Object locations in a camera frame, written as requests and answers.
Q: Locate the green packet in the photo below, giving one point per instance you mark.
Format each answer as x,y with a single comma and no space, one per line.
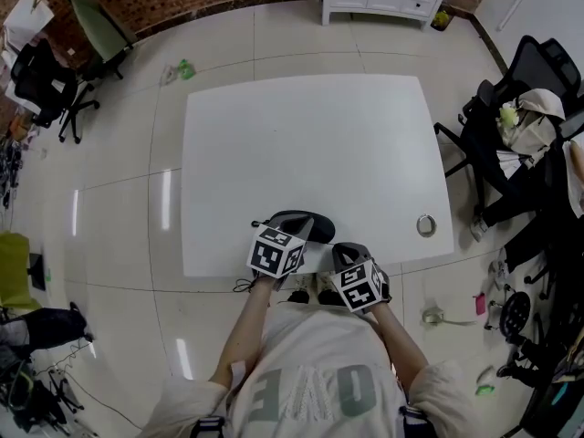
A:
484,389

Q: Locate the white paper bag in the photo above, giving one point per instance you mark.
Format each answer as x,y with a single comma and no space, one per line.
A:
27,16

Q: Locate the operator in grey clothing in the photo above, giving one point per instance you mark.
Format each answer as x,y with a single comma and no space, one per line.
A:
319,349

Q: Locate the person's right white shoe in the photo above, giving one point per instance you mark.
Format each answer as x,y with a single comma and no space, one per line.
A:
326,282

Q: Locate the white table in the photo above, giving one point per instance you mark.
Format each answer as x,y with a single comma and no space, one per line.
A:
310,153

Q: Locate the black round stool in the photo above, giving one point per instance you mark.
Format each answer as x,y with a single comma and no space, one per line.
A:
515,313

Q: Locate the person's white shoe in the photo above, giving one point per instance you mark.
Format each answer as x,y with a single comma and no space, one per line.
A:
304,282
326,282

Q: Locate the clear tape roll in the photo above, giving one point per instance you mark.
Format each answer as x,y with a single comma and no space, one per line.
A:
432,316

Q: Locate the person's black trousers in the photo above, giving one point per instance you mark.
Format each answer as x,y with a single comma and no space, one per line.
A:
330,297

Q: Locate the yellow green small bag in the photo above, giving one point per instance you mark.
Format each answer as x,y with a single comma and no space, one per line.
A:
440,18

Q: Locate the green hanging cloth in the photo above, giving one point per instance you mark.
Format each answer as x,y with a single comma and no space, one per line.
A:
98,25

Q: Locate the green plastic bag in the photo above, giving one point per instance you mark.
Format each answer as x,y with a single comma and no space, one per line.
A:
186,69

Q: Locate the white floor item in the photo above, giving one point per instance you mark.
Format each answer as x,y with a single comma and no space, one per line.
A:
486,374

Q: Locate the person's left forearm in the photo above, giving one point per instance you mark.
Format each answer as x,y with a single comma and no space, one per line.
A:
246,331

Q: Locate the person's right forearm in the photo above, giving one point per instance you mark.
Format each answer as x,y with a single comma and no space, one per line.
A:
397,340

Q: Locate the black office chair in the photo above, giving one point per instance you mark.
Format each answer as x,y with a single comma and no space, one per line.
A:
483,153
41,80

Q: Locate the black pouch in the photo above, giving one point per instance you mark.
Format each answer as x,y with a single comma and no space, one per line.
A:
323,231

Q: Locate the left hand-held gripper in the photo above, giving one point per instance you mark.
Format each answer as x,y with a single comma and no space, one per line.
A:
274,256

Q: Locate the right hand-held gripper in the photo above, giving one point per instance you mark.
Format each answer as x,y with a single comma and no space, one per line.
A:
360,288

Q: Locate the beige backpack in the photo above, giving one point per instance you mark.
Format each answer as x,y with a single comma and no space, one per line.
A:
538,121

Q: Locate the pink small pouch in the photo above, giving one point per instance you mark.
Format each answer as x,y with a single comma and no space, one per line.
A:
479,304

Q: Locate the person's left white shoe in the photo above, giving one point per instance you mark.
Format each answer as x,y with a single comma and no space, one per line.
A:
304,282

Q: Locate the pale green plush charm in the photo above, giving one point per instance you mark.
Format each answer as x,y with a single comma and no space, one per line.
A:
507,116

